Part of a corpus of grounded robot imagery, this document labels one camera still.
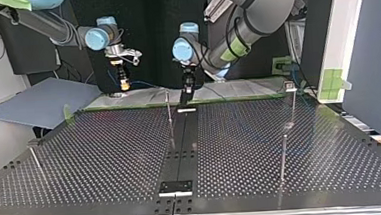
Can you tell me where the black panel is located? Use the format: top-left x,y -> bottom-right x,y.
21,0 -> 311,99

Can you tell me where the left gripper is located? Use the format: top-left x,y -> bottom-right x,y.
176,64 -> 199,106

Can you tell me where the black box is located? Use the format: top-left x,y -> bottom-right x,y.
0,8 -> 62,77

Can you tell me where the blue cable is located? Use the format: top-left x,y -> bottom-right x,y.
106,66 -> 169,93

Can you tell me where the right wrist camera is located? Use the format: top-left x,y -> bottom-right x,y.
104,42 -> 144,69

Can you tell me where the green socket box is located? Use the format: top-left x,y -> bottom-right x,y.
271,54 -> 295,77

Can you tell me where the grey board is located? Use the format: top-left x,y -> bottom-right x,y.
0,74 -> 105,133

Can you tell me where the metal post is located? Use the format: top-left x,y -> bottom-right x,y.
276,134 -> 291,184
164,89 -> 174,126
29,146 -> 44,171
283,80 -> 300,127

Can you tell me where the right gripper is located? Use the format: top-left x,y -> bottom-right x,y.
109,57 -> 132,93

